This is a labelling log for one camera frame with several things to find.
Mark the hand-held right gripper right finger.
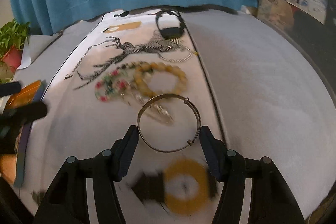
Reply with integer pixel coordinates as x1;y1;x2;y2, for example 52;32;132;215
199;125;305;224

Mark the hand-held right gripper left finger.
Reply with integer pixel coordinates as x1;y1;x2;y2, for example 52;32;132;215
33;125;139;224

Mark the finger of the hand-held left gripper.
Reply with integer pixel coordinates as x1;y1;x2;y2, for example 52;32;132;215
0;101;48;125
0;82;22;96

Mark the gold metal tray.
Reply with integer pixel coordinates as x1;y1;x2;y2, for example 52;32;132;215
5;80;48;112

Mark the yellow dial wristwatch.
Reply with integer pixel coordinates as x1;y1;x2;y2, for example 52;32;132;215
131;158;219;216

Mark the silver bangle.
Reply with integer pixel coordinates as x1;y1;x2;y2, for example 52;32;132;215
136;93;202;153

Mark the green and red bead bracelet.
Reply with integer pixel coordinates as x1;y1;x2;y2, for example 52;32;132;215
94;62;140;104

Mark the yellow bead bracelet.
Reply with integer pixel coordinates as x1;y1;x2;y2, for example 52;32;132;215
133;61;189;99

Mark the silver chain necklace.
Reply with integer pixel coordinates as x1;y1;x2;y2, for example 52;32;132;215
154;39;198;64

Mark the potted plant with red pot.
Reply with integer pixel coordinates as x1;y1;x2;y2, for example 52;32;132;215
0;18;31;83

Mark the white deer printed cloth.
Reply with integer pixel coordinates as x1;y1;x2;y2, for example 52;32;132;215
16;10;229;224

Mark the grey tablecloth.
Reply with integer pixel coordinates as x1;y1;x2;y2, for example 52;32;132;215
14;5;334;220

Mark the brown paper tag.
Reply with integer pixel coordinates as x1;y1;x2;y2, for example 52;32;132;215
108;21;143;33

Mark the brown crumpled bag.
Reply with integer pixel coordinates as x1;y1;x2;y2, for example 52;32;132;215
258;0;295;28

